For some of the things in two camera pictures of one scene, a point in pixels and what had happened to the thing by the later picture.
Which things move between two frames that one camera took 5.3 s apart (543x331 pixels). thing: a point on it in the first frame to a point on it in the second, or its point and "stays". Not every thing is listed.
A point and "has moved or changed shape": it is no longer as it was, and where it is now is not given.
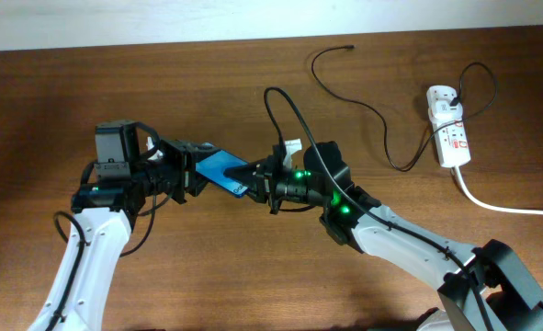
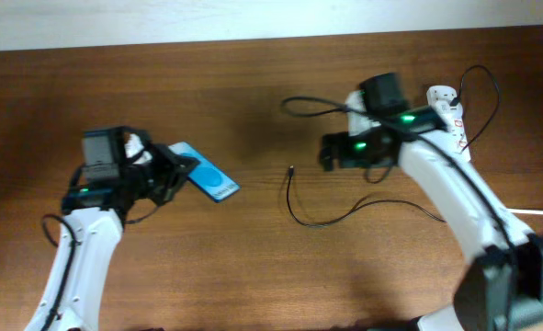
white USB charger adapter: x=444 y=110 stays
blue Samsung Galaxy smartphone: x=214 y=165 has moved or changed shape
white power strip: x=449 y=135 stays
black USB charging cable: x=380 y=118 to x=464 y=149
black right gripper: x=266 y=180 to x=350 y=157
